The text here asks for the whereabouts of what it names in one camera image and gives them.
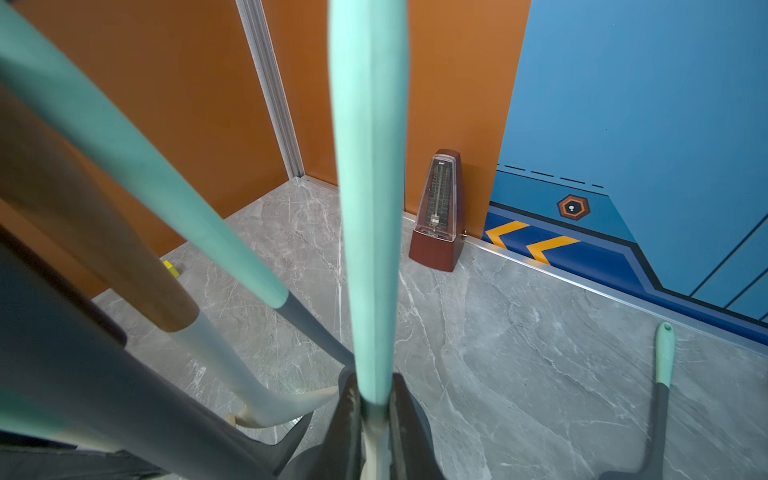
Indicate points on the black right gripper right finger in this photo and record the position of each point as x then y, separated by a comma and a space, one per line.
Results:
411, 444

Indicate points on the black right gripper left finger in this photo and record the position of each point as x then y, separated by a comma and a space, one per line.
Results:
340, 454

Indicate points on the grey kitchen utensil rack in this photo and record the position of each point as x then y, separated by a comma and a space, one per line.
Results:
53, 354

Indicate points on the grey turner mint handle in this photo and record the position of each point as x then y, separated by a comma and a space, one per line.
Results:
665, 348

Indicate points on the red wooden metronome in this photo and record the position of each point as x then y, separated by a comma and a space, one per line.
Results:
439, 232

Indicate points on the brown wooden handle utensil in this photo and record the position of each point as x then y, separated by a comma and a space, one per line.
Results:
41, 180

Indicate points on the aluminium corner post left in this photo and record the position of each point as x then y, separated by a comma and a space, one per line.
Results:
255, 26

